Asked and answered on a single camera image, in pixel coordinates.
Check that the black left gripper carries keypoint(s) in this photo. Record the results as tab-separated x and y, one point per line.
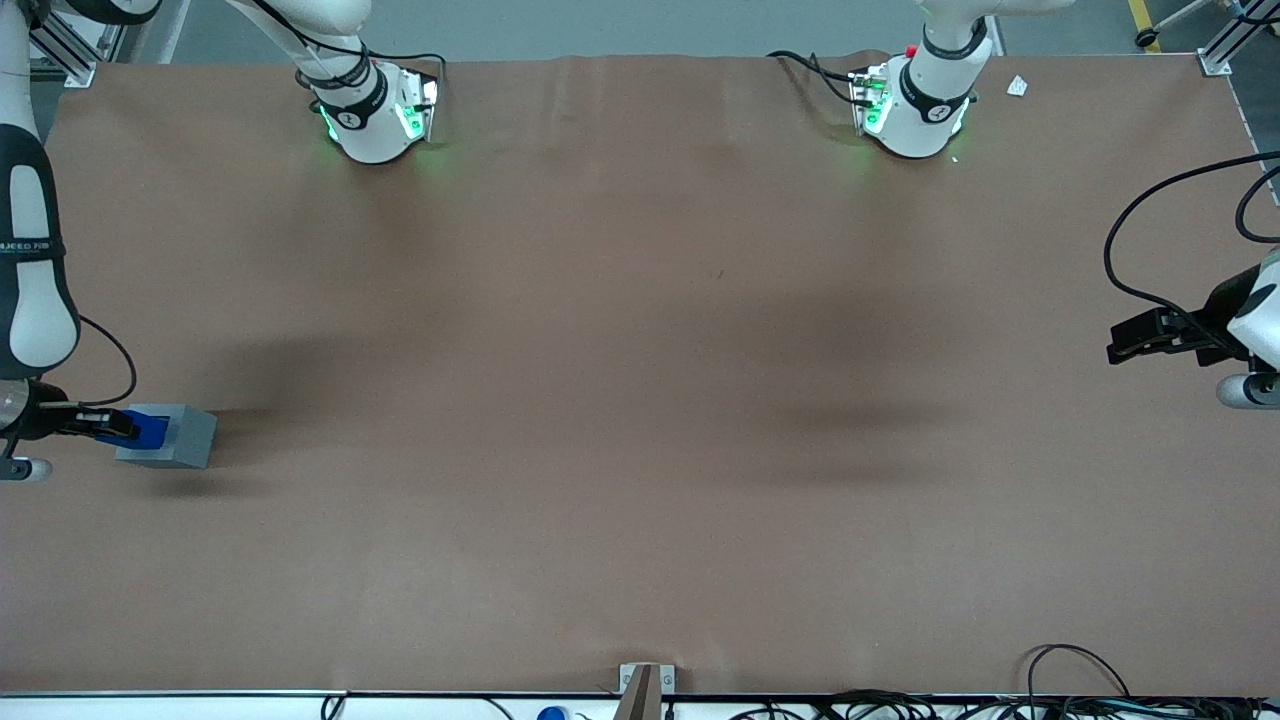
1212	322

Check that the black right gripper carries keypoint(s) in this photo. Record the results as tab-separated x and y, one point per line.
48	416

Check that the blue plastic block part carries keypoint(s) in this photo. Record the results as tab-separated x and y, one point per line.
155	428

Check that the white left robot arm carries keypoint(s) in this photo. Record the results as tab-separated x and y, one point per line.
920	115

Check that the gray square base with hole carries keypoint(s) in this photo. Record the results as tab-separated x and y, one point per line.
192	440

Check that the small white paper scrap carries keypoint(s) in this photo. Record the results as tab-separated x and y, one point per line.
1018	86

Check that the large paper table cover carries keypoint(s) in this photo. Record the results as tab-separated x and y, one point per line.
640	400

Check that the small blue cap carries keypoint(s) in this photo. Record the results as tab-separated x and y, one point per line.
552	714

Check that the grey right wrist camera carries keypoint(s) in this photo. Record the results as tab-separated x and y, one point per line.
35	470

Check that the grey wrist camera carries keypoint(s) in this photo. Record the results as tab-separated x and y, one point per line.
35	470
1245	392

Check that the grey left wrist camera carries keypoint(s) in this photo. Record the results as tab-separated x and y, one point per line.
1245	392

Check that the aluminium frame post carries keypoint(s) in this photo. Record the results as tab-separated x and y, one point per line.
75	60
1225	50

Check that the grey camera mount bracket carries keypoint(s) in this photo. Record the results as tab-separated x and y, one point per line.
645	685

